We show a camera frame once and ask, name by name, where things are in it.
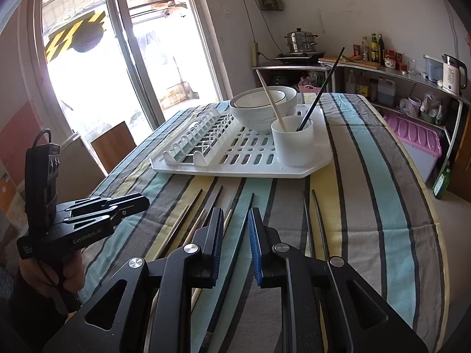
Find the soy sauce bottle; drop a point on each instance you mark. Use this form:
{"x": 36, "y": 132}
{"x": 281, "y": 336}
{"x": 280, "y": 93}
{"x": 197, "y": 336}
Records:
{"x": 362, "y": 88}

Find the yellow black striped sign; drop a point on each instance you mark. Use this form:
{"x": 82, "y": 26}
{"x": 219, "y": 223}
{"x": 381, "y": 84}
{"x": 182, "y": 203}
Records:
{"x": 73, "y": 36}

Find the metal counter shelf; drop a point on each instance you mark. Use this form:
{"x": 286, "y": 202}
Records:
{"x": 412, "y": 77}

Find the person's left hand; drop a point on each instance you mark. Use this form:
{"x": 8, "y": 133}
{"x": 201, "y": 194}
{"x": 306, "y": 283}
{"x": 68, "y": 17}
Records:
{"x": 73, "y": 272}

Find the white cup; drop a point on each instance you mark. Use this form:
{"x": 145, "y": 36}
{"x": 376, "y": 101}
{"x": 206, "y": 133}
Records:
{"x": 294, "y": 147}

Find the white mug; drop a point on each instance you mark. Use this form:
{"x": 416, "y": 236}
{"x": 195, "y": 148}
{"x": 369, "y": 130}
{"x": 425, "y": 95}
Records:
{"x": 415, "y": 106}

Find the metal cabinet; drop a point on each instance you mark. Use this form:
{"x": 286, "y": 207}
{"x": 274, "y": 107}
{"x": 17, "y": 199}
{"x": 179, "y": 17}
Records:
{"x": 290, "y": 67}

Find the clear water pitcher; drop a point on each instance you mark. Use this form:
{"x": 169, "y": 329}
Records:
{"x": 433, "y": 70}

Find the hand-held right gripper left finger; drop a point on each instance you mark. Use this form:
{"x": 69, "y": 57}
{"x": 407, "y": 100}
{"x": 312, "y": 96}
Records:
{"x": 218, "y": 250}

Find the white bowl black rim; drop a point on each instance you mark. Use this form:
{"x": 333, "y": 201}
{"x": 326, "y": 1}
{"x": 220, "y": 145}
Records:
{"x": 257, "y": 99}

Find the large white bowl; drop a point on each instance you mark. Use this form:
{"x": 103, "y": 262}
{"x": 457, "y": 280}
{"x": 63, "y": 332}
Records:
{"x": 254, "y": 121}

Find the white plastic dish rack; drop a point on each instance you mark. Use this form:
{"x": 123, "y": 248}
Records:
{"x": 254, "y": 154}

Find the beige power strip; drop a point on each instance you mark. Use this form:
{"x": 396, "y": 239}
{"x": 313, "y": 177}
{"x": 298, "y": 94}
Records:
{"x": 254, "y": 55}

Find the yellow label oil bottle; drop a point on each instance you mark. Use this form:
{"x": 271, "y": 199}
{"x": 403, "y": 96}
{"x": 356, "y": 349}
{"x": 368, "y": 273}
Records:
{"x": 374, "y": 49}

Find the sliding glass door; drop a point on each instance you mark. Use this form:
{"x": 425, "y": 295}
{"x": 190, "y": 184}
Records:
{"x": 132, "y": 44}

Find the white electric kettle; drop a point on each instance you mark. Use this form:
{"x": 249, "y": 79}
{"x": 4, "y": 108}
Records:
{"x": 453, "y": 77}

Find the person's left forearm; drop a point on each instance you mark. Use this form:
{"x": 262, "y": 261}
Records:
{"x": 33, "y": 323}

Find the striped tablecloth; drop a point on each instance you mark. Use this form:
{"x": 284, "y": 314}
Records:
{"x": 368, "y": 191}

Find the green bowl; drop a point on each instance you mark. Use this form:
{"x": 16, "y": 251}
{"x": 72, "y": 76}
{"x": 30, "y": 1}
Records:
{"x": 432, "y": 116}

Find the green onion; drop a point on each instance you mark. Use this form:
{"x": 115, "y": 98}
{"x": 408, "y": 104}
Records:
{"x": 346, "y": 59}

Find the red lid jar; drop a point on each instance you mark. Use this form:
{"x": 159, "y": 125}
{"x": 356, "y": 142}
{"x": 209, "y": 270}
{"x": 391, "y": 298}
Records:
{"x": 356, "y": 51}

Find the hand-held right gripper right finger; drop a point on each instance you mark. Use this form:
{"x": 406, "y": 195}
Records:
{"x": 255, "y": 250}

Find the dark sauce bottle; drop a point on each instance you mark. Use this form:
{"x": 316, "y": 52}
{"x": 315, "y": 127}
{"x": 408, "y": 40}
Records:
{"x": 381, "y": 49}

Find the pink basket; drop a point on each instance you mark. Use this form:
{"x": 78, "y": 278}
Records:
{"x": 311, "y": 89}

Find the clear glass bottle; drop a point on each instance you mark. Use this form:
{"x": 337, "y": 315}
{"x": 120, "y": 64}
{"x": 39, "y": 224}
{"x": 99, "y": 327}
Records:
{"x": 364, "y": 49}

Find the black induction cooker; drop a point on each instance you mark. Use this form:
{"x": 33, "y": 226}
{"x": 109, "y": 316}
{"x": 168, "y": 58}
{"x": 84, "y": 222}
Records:
{"x": 300, "y": 57}

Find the steel steamer pot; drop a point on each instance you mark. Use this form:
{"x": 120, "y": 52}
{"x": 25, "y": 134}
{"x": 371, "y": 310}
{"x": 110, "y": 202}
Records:
{"x": 301, "y": 42}

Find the clear plastic bag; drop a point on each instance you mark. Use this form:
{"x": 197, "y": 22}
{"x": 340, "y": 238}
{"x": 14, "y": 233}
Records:
{"x": 403, "y": 108}

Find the wooden cutting board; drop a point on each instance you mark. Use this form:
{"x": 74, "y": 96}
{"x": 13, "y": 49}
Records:
{"x": 349, "y": 63}

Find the plastic jug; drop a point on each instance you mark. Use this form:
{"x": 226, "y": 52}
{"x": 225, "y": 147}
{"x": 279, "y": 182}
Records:
{"x": 386, "y": 93}

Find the dark wooden chopstick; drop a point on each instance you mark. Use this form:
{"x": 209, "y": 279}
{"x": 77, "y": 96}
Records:
{"x": 180, "y": 221}

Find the black chopstick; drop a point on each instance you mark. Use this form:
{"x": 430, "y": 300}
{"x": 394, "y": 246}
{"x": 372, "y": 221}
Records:
{"x": 320, "y": 220}
{"x": 320, "y": 90}
{"x": 307, "y": 220}
{"x": 215, "y": 199}

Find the drinking glass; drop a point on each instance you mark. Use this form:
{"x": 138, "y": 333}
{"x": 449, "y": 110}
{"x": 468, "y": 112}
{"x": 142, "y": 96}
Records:
{"x": 411, "y": 67}

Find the green bottle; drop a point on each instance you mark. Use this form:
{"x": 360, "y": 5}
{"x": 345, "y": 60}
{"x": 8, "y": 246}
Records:
{"x": 441, "y": 184}

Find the pink lid storage box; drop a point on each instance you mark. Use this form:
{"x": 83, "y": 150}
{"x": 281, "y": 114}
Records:
{"x": 412, "y": 136}

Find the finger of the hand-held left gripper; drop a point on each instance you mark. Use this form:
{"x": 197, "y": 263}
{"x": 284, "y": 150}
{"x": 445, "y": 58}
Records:
{"x": 95, "y": 221}
{"x": 128, "y": 204}

